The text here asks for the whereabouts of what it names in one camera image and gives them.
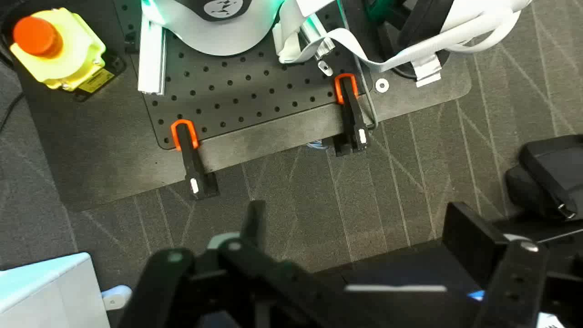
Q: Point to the white box corner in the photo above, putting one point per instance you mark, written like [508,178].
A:
[60,291]

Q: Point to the orange black clamp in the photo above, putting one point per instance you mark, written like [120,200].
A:
[202,180]
[353,134]

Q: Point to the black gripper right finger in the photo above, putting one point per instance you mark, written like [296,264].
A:
[511,271]

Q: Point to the right orange black clamp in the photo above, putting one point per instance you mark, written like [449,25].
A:
[353,134]

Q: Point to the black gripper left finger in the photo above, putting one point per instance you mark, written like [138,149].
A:
[233,277]

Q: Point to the left orange black clamp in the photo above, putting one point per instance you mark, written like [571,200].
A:
[202,180]

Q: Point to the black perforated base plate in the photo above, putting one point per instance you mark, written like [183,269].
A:
[223,92]

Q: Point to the yellow emergency stop button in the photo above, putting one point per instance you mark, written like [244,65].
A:
[60,49]

